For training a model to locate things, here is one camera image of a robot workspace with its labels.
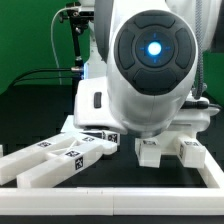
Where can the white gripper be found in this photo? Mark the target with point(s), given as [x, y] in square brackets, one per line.
[120, 108]

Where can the white chair back frame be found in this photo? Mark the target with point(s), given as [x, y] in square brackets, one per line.
[54, 160]

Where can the white chair seat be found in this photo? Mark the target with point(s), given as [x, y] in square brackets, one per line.
[166, 141]

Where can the white marker base sheet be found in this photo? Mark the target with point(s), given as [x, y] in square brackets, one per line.
[68, 125]

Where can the white block left edge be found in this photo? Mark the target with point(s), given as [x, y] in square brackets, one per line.
[1, 151]

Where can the black camera on stand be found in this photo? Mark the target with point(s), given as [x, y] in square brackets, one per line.
[77, 12]

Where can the white L-shaped wall fence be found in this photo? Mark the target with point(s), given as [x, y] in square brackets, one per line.
[118, 201]

